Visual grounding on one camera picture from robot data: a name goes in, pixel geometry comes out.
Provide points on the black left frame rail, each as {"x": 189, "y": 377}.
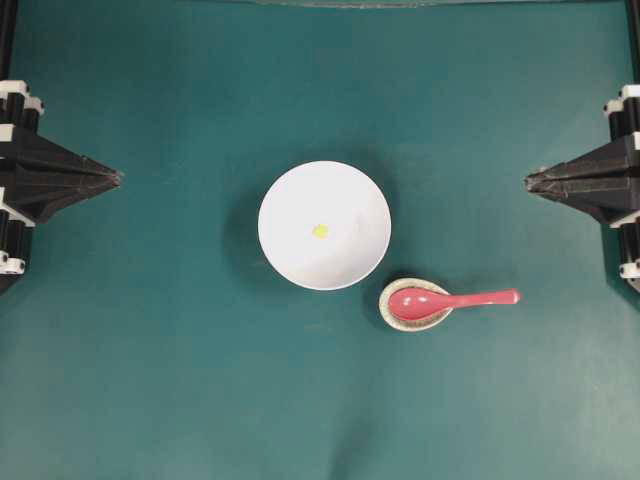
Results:
{"x": 8, "y": 18}

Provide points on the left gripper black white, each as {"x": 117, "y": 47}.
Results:
{"x": 37, "y": 204}

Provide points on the yellow hexagonal prism block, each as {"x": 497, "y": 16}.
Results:
{"x": 320, "y": 231}

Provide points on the black frame rail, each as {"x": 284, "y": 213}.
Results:
{"x": 633, "y": 23}
{"x": 8, "y": 18}

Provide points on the white round bowl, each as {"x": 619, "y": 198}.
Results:
{"x": 335, "y": 194}

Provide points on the pink plastic spoon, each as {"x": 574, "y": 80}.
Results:
{"x": 414, "y": 303}

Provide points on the black right frame rail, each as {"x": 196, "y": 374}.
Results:
{"x": 633, "y": 23}

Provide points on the small speckled ceramic dish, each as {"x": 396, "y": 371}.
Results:
{"x": 410, "y": 326}

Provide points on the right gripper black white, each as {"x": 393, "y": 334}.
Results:
{"x": 607, "y": 201}

